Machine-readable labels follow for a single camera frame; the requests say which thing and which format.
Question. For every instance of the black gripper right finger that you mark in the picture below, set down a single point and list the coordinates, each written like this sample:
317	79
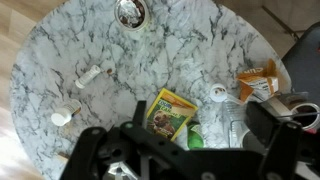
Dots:
261	123

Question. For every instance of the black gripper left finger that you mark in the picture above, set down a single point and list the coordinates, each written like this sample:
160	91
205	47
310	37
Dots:
139	114

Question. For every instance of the clear plastic container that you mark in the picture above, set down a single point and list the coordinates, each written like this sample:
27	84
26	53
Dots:
235	116

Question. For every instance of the orange torn snack bag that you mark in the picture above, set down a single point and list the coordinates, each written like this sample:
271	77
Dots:
258	84

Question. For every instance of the white measuring scoop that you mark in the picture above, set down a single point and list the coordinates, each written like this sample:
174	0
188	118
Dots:
218	93

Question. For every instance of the green sauce bottle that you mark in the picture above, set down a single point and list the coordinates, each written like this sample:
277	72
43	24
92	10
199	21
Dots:
194	136

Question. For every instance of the white squeeze tube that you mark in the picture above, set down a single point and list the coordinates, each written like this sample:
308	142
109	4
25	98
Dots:
87	76

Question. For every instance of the dark office chair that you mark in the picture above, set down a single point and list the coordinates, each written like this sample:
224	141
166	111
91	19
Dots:
302	62

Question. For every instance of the white pill bottle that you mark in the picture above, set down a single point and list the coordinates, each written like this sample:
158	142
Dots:
64	114

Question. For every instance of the metal bowl with foil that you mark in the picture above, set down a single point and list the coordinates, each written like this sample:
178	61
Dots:
131	15

